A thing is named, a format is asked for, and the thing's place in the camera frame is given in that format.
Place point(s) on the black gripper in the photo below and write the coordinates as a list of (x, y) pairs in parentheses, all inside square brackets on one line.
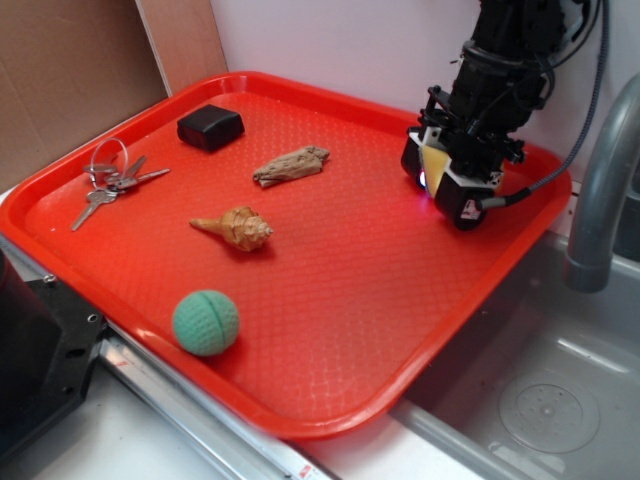
[(476, 136)]

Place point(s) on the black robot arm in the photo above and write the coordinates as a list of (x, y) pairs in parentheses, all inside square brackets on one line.
[(514, 50)]

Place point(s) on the brown driftwood piece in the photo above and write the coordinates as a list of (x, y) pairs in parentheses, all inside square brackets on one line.
[(294, 165)]

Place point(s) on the grey sink faucet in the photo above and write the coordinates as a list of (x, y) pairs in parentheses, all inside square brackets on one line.
[(606, 220)]

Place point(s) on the red plastic tray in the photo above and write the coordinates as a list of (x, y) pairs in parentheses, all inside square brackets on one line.
[(361, 284)]

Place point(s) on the tan conch seashell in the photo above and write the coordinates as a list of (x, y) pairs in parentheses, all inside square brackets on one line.
[(240, 227)]

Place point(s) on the black rectangular block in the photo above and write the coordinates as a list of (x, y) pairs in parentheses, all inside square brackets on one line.
[(210, 128)]

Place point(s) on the grey sink basin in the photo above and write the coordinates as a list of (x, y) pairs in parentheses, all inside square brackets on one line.
[(542, 382)]

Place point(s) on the green foam ball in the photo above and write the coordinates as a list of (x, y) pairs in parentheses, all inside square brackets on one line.
[(206, 323)]

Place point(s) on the bunch of silver keys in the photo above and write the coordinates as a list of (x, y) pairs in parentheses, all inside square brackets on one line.
[(113, 177)]

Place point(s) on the brown cardboard panel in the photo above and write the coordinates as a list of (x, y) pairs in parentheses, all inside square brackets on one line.
[(71, 70)]

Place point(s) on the aluminium rail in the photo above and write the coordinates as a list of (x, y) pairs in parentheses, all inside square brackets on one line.
[(141, 420)]

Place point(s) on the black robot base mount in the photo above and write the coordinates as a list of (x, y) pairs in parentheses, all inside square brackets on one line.
[(50, 339)]

